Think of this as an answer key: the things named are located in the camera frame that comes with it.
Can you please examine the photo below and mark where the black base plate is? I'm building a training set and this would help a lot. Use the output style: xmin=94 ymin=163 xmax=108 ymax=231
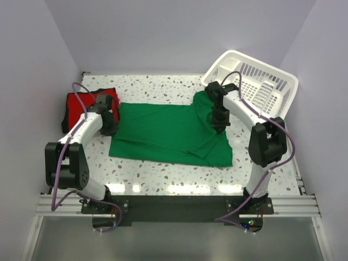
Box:
xmin=79 ymin=195 xmax=274 ymax=229

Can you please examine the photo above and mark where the green t-shirt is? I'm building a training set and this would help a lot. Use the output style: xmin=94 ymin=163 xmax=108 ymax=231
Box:
xmin=109 ymin=91 xmax=233 ymax=167

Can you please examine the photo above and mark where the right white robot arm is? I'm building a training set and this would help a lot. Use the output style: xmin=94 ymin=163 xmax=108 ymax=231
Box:
xmin=204 ymin=82 xmax=287 ymax=214

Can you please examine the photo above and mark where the red folded t-shirt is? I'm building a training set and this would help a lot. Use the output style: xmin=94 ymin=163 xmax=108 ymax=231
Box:
xmin=66 ymin=88 xmax=120 ymax=131

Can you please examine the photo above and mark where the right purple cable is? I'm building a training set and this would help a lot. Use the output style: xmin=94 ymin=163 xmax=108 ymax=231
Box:
xmin=214 ymin=71 xmax=296 ymax=234

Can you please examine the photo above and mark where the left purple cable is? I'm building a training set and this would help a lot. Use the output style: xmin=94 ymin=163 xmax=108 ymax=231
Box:
xmin=50 ymin=82 xmax=123 ymax=233

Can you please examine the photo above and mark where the purple cable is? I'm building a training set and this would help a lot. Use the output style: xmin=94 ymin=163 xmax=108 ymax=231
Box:
xmin=214 ymin=71 xmax=296 ymax=234
xmin=50 ymin=82 xmax=123 ymax=233

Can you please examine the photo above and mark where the white plastic basket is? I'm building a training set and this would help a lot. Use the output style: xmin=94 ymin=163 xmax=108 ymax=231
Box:
xmin=201 ymin=50 xmax=299 ymax=118

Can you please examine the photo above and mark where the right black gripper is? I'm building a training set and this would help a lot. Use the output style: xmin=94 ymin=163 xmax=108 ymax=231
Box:
xmin=212 ymin=105 xmax=231 ymax=135

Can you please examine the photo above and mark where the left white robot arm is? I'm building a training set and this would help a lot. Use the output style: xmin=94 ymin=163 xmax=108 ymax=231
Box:
xmin=45 ymin=94 xmax=117 ymax=213

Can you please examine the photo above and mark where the aluminium frame rail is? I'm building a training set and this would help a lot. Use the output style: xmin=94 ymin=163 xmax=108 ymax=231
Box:
xmin=34 ymin=195 xmax=321 ymax=218

